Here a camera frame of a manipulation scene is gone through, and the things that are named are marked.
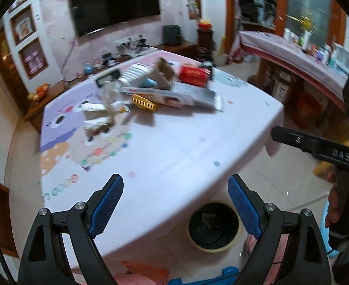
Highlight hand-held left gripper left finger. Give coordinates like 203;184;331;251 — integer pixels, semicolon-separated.
18;174;124;285

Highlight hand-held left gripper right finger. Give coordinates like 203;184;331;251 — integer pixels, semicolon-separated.
227;174;332;285

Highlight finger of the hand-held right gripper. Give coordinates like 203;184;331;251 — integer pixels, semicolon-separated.
271;126;325;158

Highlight black trash bin yellow rim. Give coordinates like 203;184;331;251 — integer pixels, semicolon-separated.
189;202;240;253

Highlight grey checked paper cup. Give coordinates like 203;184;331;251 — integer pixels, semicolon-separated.
119;63;155;88

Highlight brown cardboard carton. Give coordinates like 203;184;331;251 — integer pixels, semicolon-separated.
153;58;178;90

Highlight person's right hand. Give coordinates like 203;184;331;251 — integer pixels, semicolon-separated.
325;169;349;235

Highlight pink cloth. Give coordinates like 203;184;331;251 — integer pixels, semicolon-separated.
121;260;169;285

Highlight blue plastic stool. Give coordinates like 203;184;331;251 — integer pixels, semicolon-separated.
167;266;240;285

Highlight side table with pink cloth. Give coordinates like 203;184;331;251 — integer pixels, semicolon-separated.
238;30;349;103

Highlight row of bottles and boxes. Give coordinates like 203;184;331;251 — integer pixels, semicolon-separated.
283;28;349;72

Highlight white crumpled wrapper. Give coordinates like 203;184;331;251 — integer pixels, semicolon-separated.
79;100;131;119

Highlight yellow ribbed packet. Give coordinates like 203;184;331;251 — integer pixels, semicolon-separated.
132;93;158;112

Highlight clear plastic bottle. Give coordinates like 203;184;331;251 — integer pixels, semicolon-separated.
101;81;124;110

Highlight red box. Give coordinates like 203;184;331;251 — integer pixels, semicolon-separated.
179;65;213;89

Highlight long white flat box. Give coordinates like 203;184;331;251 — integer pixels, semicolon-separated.
120;85;224;112

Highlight dark wooden stand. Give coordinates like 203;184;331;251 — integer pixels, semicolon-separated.
197;30;214;62

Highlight fruit bowl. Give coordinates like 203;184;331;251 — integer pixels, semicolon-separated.
28;84;51;103

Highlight black countertop appliance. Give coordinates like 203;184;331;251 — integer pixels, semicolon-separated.
162;24;181;46

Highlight white power strip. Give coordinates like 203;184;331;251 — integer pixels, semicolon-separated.
116;36;148;47

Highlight black wall television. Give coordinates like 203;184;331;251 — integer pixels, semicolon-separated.
69;0;161;38

